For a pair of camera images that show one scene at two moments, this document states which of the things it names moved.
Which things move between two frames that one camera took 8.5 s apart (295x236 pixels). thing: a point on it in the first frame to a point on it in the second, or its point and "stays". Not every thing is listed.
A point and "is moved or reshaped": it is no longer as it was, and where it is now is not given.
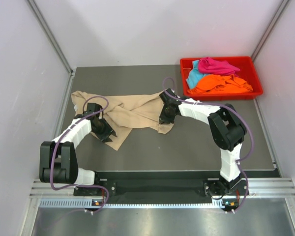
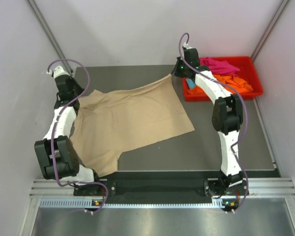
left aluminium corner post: (55, 44) stays
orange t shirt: (217, 84) stays
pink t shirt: (207, 65) stays
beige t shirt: (141, 111) is moved or reshaped
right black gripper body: (166, 115) to (181, 68)
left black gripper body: (103, 130) to (77, 90)
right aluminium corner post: (282, 7) stays
